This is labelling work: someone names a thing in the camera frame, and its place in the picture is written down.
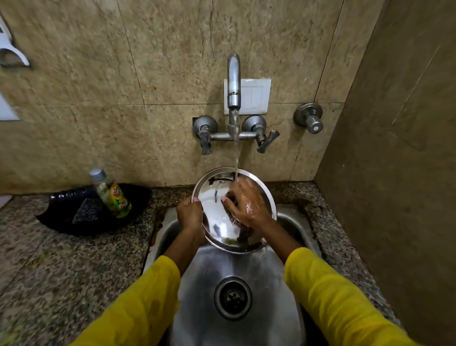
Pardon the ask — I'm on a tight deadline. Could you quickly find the dark scrub sponge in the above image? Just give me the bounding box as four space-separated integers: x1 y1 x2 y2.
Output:
72 198 105 225

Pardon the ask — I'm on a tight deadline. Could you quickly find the round chrome wall valve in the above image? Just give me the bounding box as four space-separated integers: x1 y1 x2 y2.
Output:
293 103 324 135

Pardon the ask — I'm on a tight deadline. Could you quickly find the person's left hand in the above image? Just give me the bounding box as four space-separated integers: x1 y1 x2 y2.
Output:
176 197 206 236

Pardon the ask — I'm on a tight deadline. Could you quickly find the round steel plate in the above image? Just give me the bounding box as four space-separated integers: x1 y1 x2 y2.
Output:
191 167 278 255

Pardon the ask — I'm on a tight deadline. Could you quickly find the person's left forearm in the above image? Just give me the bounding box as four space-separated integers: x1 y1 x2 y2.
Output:
69 227 206 346

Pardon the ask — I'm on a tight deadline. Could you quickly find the round sink drain strainer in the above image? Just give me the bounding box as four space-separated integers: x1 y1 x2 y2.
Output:
214 276 253 321

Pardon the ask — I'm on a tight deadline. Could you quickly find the chrome wall mixer tap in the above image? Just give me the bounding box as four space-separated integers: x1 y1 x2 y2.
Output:
192 53 280 156

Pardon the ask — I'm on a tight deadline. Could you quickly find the black plastic tray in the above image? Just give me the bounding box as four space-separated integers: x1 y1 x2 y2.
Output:
36 183 153 236

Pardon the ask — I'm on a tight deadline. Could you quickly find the white wall switch plate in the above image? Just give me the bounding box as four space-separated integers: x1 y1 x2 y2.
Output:
223 78 272 115

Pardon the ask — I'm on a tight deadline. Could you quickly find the person's right forearm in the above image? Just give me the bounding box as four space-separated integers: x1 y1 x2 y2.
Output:
262 219 421 346

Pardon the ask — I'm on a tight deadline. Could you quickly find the person's right hand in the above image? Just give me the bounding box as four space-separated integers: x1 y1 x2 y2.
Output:
221 177 276 246

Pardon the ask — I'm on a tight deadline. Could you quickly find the stainless steel sink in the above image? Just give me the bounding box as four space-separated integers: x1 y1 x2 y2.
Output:
142 203 323 346

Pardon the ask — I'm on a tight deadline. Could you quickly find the white wall holder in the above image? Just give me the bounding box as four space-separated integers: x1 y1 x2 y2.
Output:
0 14 31 67

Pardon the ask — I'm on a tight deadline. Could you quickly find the dish soap bottle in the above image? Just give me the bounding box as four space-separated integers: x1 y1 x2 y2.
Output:
89 168 132 219

